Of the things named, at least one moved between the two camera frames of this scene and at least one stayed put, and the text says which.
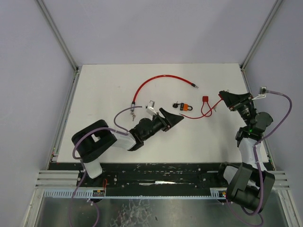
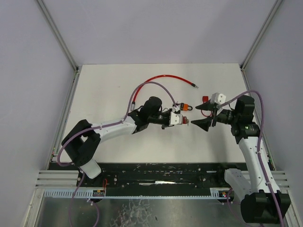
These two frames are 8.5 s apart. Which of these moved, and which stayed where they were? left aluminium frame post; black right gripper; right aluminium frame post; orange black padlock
Moved: black right gripper
Stayed: orange black padlock; left aluminium frame post; right aluminium frame post
